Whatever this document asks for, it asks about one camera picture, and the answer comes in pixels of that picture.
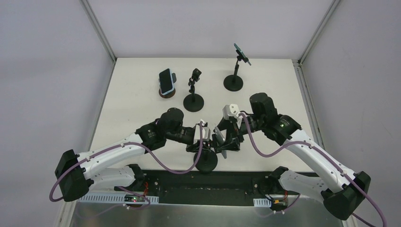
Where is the black round-base phone stand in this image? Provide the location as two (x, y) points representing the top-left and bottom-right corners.
(183, 68), (204, 113)

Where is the left white cable duct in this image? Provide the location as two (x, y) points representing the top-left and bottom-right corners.
(78, 192), (159, 205)

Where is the white cable duct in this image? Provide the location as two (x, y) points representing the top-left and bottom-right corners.
(253, 198), (272, 208)
(78, 192), (159, 205)

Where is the aluminium frame post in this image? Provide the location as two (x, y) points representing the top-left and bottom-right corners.
(298, 0), (342, 67)
(79, 0), (117, 65)

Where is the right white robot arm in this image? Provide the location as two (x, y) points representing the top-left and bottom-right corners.
(215, 93), (371, 220)

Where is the blue-cased phone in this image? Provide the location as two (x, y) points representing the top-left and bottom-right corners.
(158, 69), (174, 96)

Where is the black phone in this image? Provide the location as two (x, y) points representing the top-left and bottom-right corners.
(214, 126), (227, 159)

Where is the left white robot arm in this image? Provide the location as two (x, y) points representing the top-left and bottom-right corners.
(49, 108), (211, 202)

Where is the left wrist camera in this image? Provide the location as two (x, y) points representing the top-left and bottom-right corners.
(193, 119), (211, 142)

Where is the right white cable duct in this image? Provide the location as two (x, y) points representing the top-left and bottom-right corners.
(253, 198), (272, 208)

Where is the teal phone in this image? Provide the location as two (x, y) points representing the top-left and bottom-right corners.
(234, 43), (252, 66)

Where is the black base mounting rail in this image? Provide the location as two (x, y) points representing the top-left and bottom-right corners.
(114, 169), (311, 208)

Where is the right aluminium frame post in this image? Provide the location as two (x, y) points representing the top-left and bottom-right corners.
(298, 0), (342, 67)

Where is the brown-base phone holder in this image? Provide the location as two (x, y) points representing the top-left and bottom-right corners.
(158, 69), (176, 98)

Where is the left aluminium frame post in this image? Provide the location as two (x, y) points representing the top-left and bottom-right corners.
(79, 0), (117, 65)

